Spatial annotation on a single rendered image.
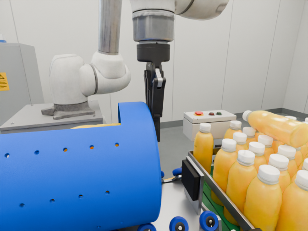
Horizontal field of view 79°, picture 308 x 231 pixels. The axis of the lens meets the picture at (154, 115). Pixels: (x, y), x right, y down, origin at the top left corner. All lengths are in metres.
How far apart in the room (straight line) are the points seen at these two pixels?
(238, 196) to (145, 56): 0.41
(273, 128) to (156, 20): 0.44
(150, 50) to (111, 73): 0.56
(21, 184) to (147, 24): 0.35
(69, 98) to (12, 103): 1.12
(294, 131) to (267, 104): 4.58
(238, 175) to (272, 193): 0.09
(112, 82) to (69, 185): 0.69
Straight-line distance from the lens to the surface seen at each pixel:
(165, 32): 0.41
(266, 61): 4.85
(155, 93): 0.40
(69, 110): 0.92
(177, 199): 0.62
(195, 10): 0.50
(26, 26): 3.22
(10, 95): 1.97
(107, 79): 0.96
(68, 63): 0.90
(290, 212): 0.53
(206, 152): 0.71
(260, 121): 0.67
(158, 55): 0.41
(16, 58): 1.92
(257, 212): 0.51
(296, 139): 0.63
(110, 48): 0.95
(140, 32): 0.41
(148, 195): 0.36
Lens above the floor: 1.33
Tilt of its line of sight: 17 degrees down
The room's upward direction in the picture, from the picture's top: straight up
